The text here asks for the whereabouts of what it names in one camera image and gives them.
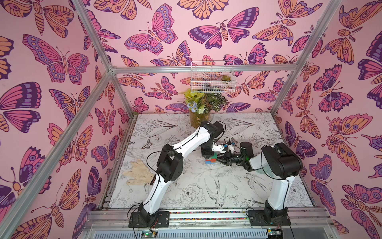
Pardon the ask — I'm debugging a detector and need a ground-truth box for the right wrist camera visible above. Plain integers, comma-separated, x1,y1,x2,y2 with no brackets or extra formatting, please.
227,142,236,153

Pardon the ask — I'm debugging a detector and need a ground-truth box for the red lego brick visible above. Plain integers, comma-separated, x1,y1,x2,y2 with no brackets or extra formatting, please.
206,159,216,164

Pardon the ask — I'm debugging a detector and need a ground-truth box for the aluminium mounting rail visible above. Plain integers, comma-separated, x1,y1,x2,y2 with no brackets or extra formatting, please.
80,207,341,239

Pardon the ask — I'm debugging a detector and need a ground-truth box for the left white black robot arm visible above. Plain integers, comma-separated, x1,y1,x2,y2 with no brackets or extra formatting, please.
138,121,224,218

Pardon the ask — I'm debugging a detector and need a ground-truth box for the glass vase with plants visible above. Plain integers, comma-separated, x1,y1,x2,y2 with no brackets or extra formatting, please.
182,89,228,128

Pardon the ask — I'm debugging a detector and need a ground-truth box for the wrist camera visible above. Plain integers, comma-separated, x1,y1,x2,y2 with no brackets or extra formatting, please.
227,142,236,153
212,144,229,154

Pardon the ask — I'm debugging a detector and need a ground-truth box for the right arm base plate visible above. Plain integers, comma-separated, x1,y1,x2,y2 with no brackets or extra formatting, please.
246,210,291,226

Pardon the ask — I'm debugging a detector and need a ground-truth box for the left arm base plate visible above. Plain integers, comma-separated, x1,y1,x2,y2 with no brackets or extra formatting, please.
128,211,170,228

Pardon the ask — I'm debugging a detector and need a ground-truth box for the white wire basket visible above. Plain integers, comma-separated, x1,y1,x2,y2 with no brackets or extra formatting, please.
190,61,237,94

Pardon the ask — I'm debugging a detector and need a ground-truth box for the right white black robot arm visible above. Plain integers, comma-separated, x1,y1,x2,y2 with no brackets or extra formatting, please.
218,142,303,221

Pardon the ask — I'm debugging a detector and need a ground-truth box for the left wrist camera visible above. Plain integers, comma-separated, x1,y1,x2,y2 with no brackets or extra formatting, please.
212,144,229,154

